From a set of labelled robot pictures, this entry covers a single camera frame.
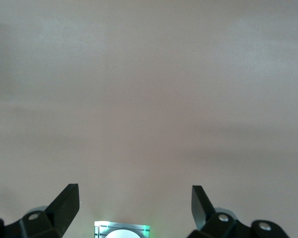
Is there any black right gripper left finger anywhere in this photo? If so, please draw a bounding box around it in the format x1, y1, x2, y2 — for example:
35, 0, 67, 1
0, 183, 80, 238

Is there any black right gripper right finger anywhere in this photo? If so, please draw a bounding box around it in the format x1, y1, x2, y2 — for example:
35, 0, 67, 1
188, 185, 289, 238

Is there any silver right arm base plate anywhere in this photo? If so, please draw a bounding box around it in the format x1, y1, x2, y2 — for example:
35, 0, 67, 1
93, 221, 151, 238

